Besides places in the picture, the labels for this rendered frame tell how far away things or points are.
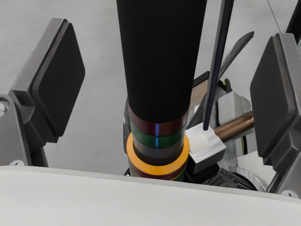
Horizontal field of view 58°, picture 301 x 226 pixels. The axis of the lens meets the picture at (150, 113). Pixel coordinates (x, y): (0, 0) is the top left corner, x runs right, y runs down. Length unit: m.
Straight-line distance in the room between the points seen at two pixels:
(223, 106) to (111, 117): 1.48
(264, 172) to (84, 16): 2.73
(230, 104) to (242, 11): 2.58
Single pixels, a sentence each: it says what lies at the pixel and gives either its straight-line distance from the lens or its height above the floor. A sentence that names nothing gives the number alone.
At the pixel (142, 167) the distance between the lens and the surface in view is 0.18.
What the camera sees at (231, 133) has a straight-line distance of 0.23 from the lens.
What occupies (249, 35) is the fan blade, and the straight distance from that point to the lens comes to 0.50.
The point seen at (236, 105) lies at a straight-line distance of 0.74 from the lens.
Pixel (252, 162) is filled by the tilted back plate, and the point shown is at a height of 1.10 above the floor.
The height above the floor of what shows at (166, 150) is 1.58.
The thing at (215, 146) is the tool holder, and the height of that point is 1.53.
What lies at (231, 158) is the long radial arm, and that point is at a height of 1.09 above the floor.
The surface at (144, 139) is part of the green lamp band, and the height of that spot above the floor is 1.59.
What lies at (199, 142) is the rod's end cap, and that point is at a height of 1.53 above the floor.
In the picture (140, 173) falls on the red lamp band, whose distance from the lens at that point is 0.18.
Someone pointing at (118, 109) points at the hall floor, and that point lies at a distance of 2.18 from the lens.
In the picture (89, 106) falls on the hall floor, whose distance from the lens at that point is 2.24.
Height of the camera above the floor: 1.72
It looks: 54 degrees down
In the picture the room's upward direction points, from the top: 1 degrees counter-clockwise
